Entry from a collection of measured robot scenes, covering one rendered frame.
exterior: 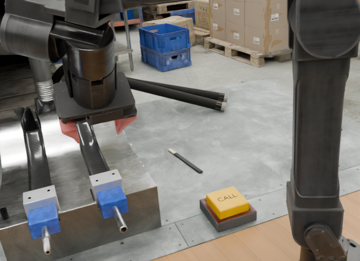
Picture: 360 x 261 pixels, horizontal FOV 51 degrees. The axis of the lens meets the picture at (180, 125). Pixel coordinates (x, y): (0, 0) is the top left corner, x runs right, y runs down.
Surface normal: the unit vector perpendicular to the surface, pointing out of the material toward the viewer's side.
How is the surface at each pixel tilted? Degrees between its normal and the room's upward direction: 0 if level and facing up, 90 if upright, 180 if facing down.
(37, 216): 0
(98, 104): 119
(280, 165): 0
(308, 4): 90
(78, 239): 90
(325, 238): 90
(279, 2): 83
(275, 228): 0
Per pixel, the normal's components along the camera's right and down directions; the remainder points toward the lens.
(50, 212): -0.07, -0.91
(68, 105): 0.12, -0.61
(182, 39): 0.49, 0.35
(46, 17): -0.14, 0.43
